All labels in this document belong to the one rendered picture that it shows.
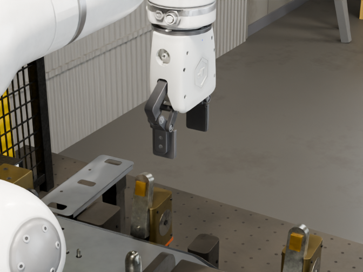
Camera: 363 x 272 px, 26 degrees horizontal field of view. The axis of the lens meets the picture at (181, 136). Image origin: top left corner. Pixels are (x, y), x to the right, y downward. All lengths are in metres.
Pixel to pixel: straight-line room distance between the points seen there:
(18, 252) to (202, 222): 1.69
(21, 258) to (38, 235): 0.02
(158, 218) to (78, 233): 0.17
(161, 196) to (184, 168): 2.37
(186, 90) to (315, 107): 3.92
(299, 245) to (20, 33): 0.95
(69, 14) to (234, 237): 1.57
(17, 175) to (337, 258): 0.89
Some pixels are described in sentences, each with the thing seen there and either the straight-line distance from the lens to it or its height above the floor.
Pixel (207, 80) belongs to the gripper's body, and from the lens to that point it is 1.01.
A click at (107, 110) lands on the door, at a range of 4.57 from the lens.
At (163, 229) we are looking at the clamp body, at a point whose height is 0.98.
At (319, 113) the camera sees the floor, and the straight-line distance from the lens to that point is 4.79.
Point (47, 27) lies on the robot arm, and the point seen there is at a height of 1.69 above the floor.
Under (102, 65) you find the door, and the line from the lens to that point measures 4.44.
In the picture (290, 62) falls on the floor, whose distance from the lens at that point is 5.60.
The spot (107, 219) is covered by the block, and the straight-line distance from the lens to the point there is 1.76.
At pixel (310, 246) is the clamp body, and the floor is 1.05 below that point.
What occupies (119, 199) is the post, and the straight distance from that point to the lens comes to 1.98.
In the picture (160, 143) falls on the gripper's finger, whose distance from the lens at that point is 0.99.
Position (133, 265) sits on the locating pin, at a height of 1.03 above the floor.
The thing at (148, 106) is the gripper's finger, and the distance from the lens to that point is 0.94.
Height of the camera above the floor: 1.89
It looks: 25 degrees down
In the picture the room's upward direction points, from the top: straight up
